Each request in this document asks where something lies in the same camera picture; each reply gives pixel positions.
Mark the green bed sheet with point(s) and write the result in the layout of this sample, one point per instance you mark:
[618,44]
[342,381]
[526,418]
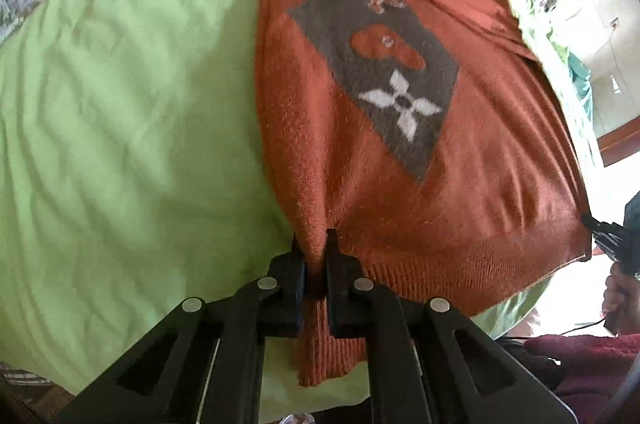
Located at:
[135,124]

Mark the orange knit sweater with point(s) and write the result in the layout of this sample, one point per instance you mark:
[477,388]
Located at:
[380,184]

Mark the dark red fleece clothing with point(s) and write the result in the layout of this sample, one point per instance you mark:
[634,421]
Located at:
[585,374]

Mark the wooden furniture edge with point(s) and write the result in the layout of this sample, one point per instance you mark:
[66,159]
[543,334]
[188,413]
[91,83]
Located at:
[620,143]

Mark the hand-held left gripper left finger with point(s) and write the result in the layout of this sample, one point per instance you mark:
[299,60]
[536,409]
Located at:
[295,276]

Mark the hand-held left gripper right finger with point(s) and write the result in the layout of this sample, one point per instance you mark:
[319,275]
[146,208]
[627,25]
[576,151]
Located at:
[334,276]

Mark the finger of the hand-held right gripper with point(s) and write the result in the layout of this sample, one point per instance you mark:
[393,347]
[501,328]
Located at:
[600,229]

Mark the person's right hand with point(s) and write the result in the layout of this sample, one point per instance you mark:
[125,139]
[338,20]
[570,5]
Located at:
[620,299]

